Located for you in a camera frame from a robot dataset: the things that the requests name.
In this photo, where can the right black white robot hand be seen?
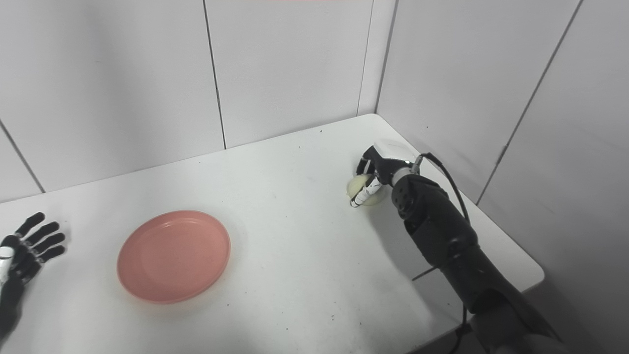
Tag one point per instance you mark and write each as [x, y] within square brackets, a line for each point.
[381, 169]

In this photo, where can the cream steamed bun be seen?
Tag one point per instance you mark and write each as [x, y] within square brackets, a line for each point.
[366, 191]

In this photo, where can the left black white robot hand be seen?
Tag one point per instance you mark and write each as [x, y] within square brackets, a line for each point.
[22, 268]

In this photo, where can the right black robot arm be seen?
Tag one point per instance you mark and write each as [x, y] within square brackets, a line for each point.
[457, 246]

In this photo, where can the pink round plate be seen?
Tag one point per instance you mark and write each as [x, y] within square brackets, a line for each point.
[174, 256]

